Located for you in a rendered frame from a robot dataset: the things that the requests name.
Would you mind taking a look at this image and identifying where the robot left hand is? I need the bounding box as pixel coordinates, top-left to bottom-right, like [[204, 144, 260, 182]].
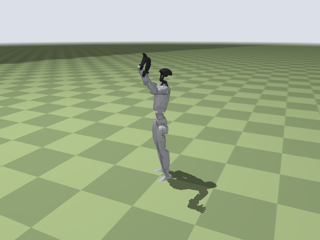
[[142, 57, 151, 77]]

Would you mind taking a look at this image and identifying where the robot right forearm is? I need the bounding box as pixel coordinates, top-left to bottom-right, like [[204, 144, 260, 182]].
[[137, 65, 144, 80]]

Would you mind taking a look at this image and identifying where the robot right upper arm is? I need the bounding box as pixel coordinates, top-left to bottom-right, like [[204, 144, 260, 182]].
[[143, 81, 160, 87]]

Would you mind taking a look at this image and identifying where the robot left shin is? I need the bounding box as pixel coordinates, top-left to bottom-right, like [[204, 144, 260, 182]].
[[160, 151, 170, 177]]

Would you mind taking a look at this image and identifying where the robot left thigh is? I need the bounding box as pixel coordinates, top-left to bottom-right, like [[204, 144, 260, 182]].
[[156, 123, 169, 157]]

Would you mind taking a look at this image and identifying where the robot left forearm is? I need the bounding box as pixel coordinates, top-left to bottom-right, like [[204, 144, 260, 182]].
[[141, 73, 158, 93]]

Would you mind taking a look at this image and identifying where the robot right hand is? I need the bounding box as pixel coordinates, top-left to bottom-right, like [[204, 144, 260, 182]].
[[139, 53, 147, 70]]

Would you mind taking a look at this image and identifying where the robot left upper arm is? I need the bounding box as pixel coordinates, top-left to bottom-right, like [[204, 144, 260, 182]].
[[149, 87, 169, 95]]

